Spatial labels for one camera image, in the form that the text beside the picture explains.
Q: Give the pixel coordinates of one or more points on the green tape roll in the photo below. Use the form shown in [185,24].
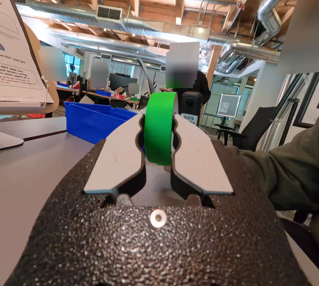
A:
[158,129]

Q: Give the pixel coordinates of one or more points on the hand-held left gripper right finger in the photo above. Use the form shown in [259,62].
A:
[199,164]

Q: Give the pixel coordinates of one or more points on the framed wall poster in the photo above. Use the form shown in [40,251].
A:
[311,116]

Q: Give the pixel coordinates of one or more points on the black metal pole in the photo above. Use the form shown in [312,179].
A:
[292,111]

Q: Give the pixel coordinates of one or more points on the wooden post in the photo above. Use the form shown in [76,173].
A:
[213,64]

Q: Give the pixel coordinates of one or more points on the white vent grille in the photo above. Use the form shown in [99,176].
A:
[109,12]

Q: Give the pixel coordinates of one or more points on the red plastic bin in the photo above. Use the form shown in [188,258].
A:
[119,96]

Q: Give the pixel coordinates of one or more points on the black office chair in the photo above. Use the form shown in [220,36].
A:
[254,126]

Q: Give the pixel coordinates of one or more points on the printed instruction sheet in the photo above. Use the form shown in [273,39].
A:
[15,67]

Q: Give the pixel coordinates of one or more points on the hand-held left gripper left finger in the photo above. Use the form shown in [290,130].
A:
[117,164]

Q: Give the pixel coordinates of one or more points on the person's right forearm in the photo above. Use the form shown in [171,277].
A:
[286,171]

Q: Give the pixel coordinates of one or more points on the blue plastic bin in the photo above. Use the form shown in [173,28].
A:
[103,93]
[87,121]

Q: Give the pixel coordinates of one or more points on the grey notice board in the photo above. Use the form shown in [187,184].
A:
[228,105]

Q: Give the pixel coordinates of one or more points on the wooden display board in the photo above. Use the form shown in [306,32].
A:
[35,39]
[147,76]

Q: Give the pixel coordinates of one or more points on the black computer monitor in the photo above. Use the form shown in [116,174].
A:
[119,83]

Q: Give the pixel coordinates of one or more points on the silver ventilation duct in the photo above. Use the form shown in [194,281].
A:
[74,13]
[274,4]

